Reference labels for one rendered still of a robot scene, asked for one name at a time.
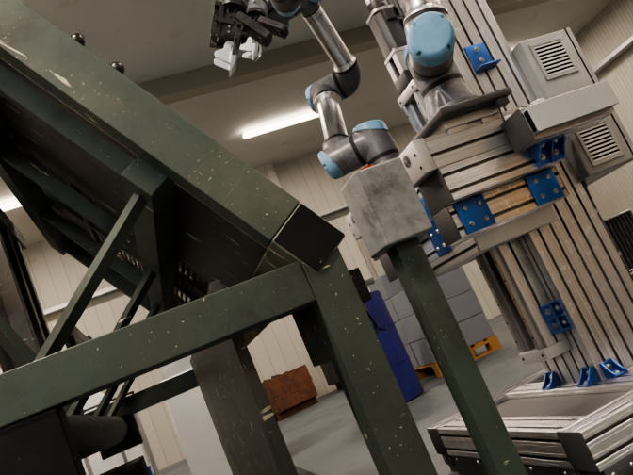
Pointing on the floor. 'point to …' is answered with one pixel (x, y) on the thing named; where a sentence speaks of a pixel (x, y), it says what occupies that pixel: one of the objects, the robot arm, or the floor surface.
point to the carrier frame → (209, 381)
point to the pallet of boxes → (469, 307)
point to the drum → (394, 349)
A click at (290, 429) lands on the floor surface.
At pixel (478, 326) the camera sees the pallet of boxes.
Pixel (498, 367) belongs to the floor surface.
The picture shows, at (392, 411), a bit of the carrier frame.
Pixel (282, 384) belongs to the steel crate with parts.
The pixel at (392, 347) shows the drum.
